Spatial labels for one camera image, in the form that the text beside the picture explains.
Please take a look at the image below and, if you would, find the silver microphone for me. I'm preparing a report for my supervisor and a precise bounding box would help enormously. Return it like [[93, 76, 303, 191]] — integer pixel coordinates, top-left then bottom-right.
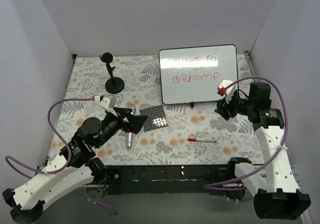
[[126, 104, 136, 148]]

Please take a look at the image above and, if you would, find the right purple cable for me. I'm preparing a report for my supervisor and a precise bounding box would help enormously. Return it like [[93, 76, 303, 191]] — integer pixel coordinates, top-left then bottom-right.
[[202, 77, 288, 202]]

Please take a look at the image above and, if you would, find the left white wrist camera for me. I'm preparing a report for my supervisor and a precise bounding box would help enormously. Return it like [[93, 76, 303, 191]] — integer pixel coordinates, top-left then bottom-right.
[[97, 96, 117, 116]]

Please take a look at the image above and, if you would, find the red white marker pen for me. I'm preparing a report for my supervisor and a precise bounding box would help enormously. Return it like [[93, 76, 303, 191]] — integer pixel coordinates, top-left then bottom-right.
[[196, 138, 217, 143]]

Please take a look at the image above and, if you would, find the purple cable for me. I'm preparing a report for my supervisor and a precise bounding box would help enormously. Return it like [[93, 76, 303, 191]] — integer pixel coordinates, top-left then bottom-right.
[[4, 96, 118, 215], [202, 77, 288, 202]]

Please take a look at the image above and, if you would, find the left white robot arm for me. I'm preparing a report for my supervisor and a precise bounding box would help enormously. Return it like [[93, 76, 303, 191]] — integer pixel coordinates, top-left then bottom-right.
[[2, 108, 147, 223]]

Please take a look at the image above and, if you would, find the white whiteboard black frame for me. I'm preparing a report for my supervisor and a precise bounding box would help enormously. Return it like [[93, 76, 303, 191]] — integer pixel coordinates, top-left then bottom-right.
[[158, 44, 238, 105]]

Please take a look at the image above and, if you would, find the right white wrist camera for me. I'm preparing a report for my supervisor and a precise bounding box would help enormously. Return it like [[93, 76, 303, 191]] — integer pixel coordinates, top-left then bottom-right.
[[217, 80, 236, 103]]

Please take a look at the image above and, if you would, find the black base bar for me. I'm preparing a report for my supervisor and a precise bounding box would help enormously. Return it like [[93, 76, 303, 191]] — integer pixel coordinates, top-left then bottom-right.
[[102, 164, 231, 195]]

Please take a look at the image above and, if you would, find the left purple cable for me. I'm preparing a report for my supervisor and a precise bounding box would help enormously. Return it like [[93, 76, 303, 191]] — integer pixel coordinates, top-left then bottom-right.
[[4, 96, 118, 215]]

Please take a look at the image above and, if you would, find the black microphone stand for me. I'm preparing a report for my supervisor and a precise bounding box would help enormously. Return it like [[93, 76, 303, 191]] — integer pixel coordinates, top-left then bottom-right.
[[105, 64, 125, 94]]

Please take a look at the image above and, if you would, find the floral table mat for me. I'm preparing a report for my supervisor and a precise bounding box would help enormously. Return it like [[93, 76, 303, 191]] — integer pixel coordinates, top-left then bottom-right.
[[48, 56, 263, 165]]

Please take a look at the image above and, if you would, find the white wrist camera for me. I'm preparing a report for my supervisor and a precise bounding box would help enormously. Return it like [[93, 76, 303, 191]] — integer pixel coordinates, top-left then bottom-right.
[[217, 80, 236, 103], [97, 96, 117, 116]]

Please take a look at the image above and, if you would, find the black perforated plate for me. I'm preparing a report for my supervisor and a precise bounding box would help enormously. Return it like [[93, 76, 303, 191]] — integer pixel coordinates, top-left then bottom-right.
[[140, 105, 169, 132]]

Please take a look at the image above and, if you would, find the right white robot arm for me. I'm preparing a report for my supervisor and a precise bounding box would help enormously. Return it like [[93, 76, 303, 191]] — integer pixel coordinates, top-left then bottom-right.
[[215, 80, 311, 220]]

